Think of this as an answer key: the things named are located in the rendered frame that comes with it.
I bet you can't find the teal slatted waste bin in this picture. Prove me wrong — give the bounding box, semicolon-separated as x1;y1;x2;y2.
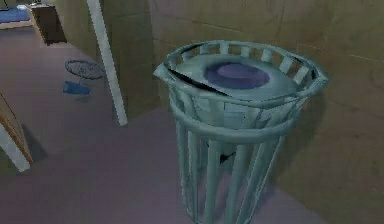
152;39;330;224

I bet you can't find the dark brown wooden cabinet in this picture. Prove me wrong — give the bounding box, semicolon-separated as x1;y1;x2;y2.
25;2;68;47

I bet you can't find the blue bed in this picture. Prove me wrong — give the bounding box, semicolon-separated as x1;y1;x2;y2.
0;5;33;30

